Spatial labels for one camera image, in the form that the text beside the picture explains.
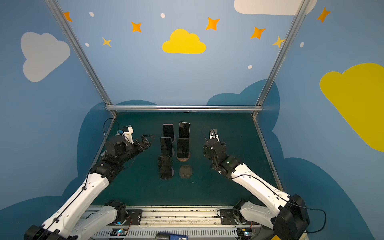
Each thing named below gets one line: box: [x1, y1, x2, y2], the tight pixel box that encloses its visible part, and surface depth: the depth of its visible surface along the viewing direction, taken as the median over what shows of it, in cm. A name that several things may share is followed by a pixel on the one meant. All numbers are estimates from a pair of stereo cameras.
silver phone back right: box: [178, 121, 191, 139], surface depth 98 cm
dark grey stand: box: [179, 165, 193, 179], surface depth 88 cm
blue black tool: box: [155, 232, 189, 240], surface depth 67 cm
